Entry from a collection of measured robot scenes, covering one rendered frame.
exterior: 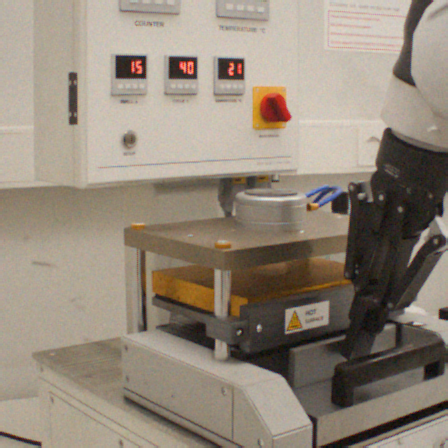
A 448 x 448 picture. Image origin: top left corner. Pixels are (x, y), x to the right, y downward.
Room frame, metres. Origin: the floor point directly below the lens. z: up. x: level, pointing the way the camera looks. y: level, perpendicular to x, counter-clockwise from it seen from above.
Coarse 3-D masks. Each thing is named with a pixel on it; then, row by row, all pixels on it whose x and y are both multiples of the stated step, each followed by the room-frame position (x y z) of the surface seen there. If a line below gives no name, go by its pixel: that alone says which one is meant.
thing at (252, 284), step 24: (288, 264) 0.98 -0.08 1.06; (312, 264) 0.98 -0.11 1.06; (336, 264) 0.98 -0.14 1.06; (168, 288) 0.92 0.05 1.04; (192, 288) 0.88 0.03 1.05; (240, 288) 0.85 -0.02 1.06; (264, 288) 0.85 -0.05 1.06; (288, 288) 0.85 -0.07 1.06; (312, 288) 0.86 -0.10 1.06; (192, 312) 0.88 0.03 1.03
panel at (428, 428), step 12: (444, 420) 0.82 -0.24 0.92; (408, 432) 0.79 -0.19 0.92; (420, 432) 0.80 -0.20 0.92; (432, 432) 0.81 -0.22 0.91; (444, 432) 0.82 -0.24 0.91; (372, 444) 0.76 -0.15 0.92; (384, 444) 0.77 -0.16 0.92; (396, 444) 0.77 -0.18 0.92; (408, 444) 0.78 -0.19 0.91; (420, 444) 0.79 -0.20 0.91; (432, 444) 0.80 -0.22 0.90
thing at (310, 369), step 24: (384, 336) 0.87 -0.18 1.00; (288, 360) 0.80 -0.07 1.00; (312, 360) 0.81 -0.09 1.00; (336, 360) 0.83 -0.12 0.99; (288, 384) 0.80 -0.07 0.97; (312, 384) 0.81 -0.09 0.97; (384, 384) 0.80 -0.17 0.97; (408, 384) 0.80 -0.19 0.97; (432, 384) 0.82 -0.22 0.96; (312, 408) 0.74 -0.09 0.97; (336, 408) 0.74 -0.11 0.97; (360, 408) 0.75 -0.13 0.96; (384, 408) 0.77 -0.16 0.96; (408, 408) 0.80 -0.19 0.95; (312, 432) 0.72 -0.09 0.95; (336, 432) 0.73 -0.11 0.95
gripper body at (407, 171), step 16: (384, 144) 0.76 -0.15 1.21; (400, 144) 0.75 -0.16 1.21; (384, 160) 0.76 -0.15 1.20; (400, 160) 0.75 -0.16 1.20; (416, 160) 0.74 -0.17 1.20; (432, 160) 0.74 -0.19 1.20; (384, 176) 0.79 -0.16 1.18; (400, 176) 0.75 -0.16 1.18; (416, 176) 0.74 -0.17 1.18; (432, 176) 0.74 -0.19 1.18; (400, 192) 0.78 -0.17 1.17; (416, 192) 0.76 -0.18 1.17; (432, 192) 0.75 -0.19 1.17; (416, 208) 0.76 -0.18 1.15; (432, 208) 0.75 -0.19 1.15; (384, 224) 0.79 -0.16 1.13; (416, 224) 0.76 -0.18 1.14
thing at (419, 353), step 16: (432, 336) 0.84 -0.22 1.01; (384, 352) 0.78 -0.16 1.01; (400, 352) 0.79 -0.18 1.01; (416, 352) 0.80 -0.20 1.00; (432, 352) 0.82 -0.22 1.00; (336, 368) 0.75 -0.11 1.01; (352, 368) 0.75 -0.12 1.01; (368, 368) 0.76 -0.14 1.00; (384, 368) 0.77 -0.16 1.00; (400, 368) 0.79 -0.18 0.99; (432, 368) 0.83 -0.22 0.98; (336, 384) 0.75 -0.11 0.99; (352, 384) 0.74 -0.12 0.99; (336, 400) 0.75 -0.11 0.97; (352, 400) 0.75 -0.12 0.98
